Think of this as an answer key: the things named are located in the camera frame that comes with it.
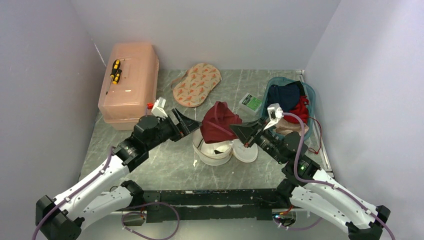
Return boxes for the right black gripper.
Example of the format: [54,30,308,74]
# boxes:
[229,116,287,164]

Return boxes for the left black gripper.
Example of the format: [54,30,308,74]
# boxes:
[145,107,202,151]

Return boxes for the dark red bra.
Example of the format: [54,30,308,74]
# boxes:
[200,101,242,144]

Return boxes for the white mesh laundry bag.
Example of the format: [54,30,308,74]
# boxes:
[192,129,259,166]

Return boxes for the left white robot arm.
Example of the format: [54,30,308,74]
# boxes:
[32,108,202,240]

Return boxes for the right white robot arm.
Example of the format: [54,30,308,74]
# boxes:
[229,119,391,240]

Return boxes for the green white small box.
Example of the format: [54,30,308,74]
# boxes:
[238,93,263,116]

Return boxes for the beige pink cloth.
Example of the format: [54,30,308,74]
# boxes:
[273,118,302,136]

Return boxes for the patterned beige oven mitt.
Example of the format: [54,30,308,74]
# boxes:
[170,63,222,108]

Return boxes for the navy blue cloth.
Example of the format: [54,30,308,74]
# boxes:
[264,81,305,112]

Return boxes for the red cloth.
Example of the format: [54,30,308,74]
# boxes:
[281,95,310,124]

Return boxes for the pink plastic storage box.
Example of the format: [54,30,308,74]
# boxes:
[98,42,159,131]

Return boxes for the yellow black screwdriver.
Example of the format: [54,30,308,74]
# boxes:
[105,69,122,95]
[110,59,121,77]

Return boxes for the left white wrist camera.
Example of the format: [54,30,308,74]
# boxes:
[145,97,168,119]

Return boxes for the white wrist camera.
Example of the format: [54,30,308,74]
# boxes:
[145,97,168,119]
[263,103,284,130]

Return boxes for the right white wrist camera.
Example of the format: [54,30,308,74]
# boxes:
[263,103,284,130]

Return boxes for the red thin wire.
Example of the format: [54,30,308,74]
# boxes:
[307,116,323,155]

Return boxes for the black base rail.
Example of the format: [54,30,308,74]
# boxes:
[121,188,291,223]

